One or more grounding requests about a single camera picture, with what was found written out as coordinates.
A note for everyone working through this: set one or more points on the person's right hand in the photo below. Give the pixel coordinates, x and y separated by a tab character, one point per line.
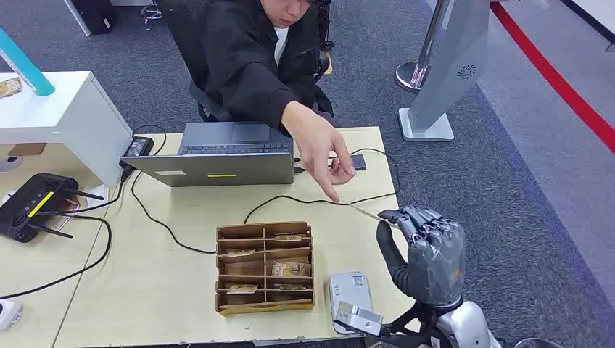
314	139

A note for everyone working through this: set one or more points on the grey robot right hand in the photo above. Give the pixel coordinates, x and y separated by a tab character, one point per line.
435	269

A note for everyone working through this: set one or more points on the person's ID card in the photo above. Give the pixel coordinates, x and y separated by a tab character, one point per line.
367	213

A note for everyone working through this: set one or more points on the person's right forearm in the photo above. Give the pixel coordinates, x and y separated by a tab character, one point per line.
259	101

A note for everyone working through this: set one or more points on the white card reader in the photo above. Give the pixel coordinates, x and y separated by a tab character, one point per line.
348	288

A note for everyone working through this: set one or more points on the person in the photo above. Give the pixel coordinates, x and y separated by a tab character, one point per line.
240	62

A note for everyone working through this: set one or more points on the large patterned key card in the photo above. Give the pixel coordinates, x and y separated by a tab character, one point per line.
290	269

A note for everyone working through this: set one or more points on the wooden card organizer box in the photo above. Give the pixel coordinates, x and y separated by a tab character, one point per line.
240	269

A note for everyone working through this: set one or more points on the patterned card on shelf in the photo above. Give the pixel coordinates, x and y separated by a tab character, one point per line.
9	87

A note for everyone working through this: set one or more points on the dark grey USB hub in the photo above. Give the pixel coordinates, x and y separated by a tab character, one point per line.
359	162

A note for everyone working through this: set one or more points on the grey laptop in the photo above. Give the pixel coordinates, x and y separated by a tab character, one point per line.
216	168

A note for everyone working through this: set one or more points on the black equipment stand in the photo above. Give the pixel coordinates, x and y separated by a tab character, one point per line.
325	24

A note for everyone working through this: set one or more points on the grey kiosk stand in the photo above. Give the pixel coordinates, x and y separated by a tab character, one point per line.
451	72

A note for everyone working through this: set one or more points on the black office chair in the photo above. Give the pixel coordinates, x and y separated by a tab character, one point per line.
182	29

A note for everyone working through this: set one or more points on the black laptop power adapter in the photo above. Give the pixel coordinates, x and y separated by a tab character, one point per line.
139	146

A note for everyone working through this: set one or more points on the chrome chair base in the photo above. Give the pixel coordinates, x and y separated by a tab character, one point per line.
153	12

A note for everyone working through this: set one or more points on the white paper sheet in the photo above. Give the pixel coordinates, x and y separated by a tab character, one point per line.
98	193

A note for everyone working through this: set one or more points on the black cabinet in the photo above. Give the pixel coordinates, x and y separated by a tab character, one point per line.
96	14

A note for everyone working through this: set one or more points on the white desk shelf riser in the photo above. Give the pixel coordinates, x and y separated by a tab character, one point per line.
62	110

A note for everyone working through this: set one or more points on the white table leg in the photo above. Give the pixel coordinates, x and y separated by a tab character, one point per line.
78	17

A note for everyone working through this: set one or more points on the brown cardboard piece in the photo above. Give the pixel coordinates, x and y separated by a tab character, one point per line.
26	149

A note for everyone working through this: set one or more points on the black router with antennas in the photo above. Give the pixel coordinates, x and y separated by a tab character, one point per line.
29	206

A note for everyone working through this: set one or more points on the teal cylinder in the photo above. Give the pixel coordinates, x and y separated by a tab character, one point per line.
24	62

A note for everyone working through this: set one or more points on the grey round desk grommet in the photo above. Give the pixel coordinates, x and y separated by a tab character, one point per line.
9	163

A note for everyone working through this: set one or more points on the white furniture panel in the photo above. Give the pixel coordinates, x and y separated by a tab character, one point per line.
600	9

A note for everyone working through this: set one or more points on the white power strip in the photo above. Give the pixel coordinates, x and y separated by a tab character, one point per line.
9	314

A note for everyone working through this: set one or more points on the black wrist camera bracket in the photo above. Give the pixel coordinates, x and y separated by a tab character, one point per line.
408	331

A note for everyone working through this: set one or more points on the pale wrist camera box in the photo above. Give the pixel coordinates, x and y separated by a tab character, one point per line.
358	318

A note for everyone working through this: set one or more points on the chrome stanchion post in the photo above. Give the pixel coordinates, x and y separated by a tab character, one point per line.
413	74

